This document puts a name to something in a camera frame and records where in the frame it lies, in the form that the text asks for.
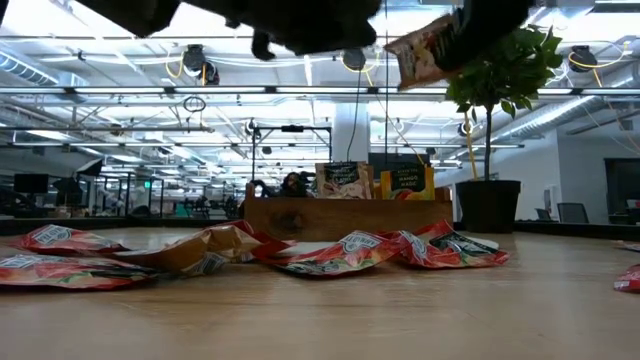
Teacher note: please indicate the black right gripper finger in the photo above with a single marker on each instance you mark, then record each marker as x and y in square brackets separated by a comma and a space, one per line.
[480, 30]

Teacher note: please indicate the yellow mango tea packet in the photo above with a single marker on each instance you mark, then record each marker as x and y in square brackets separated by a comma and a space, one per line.
[407, 182]

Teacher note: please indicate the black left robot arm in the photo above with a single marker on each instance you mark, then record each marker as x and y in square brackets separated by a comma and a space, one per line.
[130, 12]

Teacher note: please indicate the brown wooden tea caddy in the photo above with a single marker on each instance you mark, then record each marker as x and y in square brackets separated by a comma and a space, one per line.
[350, 217]

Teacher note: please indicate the green leafy plant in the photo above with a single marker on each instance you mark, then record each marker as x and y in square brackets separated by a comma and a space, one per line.
[510, 70]

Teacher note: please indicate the long ceiling light strip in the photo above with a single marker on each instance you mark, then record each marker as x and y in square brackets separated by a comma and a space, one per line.
[225, 90]

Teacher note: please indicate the black plant pot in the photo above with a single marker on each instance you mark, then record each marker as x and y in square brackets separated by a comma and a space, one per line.
[487, 207]

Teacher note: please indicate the black office chair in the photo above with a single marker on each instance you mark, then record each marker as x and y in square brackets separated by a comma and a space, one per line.
[573, 212]

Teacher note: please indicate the black computer monitor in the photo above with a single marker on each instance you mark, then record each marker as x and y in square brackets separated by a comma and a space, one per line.
[31, 184]

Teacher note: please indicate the black overhead rig frame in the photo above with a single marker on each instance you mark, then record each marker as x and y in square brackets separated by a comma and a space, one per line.
[292, 129]

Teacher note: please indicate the silver ventilation duct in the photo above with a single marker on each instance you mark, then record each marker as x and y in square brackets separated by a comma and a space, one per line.
[545, 117]

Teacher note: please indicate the dark wall screen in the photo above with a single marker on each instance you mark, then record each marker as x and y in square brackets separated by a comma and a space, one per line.
[400, 159]

